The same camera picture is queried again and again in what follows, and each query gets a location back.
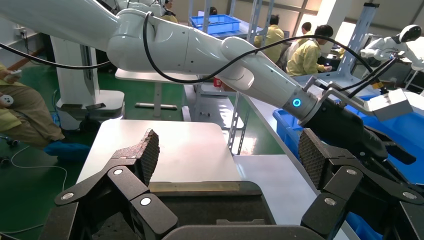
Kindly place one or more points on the worker in yellow coat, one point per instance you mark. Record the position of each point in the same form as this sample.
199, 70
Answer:
306, 28
273, 36
169, 15
304, 59

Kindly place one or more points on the white humanoid robot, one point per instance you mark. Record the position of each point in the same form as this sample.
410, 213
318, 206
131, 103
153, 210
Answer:
391, 44

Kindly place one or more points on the seated person in khaki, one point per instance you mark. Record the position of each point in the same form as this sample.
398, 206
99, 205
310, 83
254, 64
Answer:
23, 109

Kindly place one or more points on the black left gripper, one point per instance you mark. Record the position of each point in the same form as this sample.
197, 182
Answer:
344, 130

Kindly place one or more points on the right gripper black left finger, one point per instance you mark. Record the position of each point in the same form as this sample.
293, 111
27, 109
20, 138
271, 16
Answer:
145, 159

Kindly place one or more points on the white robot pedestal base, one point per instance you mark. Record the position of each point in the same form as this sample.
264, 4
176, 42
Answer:
76, 73

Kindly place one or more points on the grey background shelf rack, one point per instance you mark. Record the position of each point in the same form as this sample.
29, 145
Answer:
255, 16

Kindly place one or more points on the grey slotted rack post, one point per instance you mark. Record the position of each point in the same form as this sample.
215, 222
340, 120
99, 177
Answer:
359, 36

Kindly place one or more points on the white slotted metal shelf rack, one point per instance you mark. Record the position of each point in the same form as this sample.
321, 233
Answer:
261, 112

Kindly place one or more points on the blue background tray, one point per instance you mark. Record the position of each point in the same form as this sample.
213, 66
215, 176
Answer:
215, 23

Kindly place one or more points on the blue plastic tray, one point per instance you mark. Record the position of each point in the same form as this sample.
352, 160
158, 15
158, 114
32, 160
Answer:
407, 132

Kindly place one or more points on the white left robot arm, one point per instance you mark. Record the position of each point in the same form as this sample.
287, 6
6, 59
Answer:
182, 49

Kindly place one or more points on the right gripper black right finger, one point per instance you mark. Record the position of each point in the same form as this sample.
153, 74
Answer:
314, 155

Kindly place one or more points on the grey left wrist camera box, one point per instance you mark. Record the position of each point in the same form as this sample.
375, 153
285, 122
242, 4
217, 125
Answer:
391, 104

